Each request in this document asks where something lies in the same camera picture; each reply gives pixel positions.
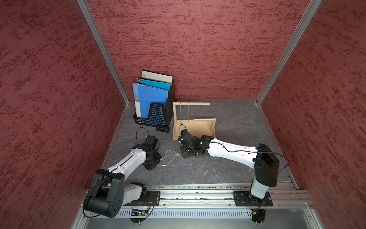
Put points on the aluminium corner post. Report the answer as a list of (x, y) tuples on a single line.
[(299, 30), (86, 11)]

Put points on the black mesh file holder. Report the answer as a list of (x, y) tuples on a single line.
[(160, 114)]

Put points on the blue folder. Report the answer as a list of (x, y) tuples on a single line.
[(145, 95)]

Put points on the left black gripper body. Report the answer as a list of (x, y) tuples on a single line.
[(150, 163)]

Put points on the aluminium mounting rail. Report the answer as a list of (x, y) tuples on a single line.
[(220, 196)]

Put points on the teal folder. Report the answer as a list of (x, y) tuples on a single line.
[(157, 84)]

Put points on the black stapler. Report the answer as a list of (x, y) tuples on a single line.
[(163, 129)]

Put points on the white grey folder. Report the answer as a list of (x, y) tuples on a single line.
[(157, 77)]

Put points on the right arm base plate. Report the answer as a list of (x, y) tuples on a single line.
[(244, 199)]

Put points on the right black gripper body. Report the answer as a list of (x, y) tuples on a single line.
[(188, 151)]

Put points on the right aluminium corner post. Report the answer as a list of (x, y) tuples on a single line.
[(299, 30)]

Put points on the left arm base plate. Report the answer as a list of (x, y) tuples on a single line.
[(152, 198)]

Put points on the wooden jewelry display stand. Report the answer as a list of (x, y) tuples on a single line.
[(197, 126)]

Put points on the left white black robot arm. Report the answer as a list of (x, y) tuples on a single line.
[(108, 191)]

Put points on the left aluminium corner post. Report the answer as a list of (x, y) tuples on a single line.
[(86, 11)]

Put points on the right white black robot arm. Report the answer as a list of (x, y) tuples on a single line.
[(261, 159)]

